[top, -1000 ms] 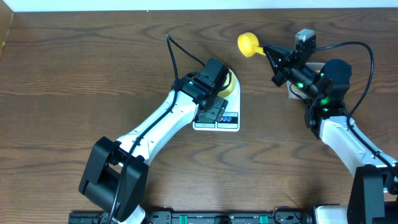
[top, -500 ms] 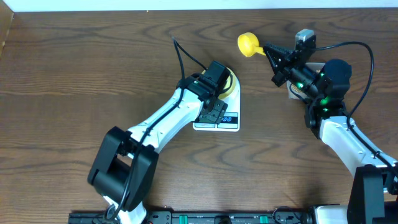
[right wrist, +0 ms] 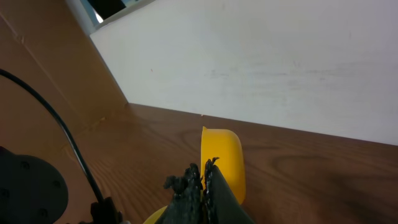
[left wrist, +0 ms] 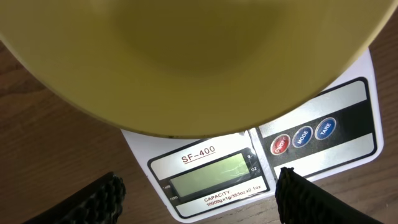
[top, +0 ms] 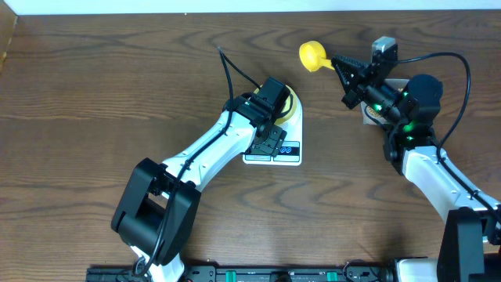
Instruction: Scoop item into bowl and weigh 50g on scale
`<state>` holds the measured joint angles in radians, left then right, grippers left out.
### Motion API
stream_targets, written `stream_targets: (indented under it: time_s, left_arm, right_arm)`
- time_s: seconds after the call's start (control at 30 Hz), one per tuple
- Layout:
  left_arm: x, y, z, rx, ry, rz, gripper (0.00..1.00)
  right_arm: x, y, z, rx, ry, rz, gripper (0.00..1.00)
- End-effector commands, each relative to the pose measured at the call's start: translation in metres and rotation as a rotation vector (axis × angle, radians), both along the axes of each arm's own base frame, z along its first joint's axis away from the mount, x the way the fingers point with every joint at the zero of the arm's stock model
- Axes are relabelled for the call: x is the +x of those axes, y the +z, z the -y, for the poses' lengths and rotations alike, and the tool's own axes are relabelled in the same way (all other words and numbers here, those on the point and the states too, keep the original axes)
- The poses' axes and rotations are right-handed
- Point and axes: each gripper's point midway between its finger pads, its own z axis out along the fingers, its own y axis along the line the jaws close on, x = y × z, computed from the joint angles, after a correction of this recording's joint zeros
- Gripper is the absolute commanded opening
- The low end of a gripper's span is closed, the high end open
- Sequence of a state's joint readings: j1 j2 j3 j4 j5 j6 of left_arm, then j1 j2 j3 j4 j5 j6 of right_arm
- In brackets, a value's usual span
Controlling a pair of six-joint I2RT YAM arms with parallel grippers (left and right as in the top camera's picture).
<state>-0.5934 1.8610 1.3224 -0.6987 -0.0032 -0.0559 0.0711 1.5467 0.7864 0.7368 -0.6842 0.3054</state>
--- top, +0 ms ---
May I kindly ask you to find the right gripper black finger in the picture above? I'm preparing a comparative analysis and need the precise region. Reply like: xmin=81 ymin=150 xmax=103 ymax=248
xmin=335 ymin=64 xmax=359 ymax=94
xmin=331 ymin=55 xmax=369 ymax=73

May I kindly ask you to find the yellow plastic scoop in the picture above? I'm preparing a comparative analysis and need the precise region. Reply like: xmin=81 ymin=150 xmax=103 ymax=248
xmin=299 ymin=41 xmax=334 ymax=72

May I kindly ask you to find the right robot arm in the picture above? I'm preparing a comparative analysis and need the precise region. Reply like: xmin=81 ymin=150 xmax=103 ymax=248
xmin=330 ymin=37 xmax=500 ymax=281

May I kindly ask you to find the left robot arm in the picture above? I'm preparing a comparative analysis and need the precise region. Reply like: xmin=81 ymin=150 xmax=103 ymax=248
xmin=111 ymin=78 xmax=299 ymax=281

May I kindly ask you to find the white digital kitchen scale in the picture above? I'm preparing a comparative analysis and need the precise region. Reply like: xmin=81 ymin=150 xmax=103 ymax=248
xmin=243 ymin=92 xmax=303 ymax=166

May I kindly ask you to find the clear plastic soybean container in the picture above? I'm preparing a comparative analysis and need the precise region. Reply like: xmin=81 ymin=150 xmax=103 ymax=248
xmin=360 ymin=78 xmax=409 ymax=125

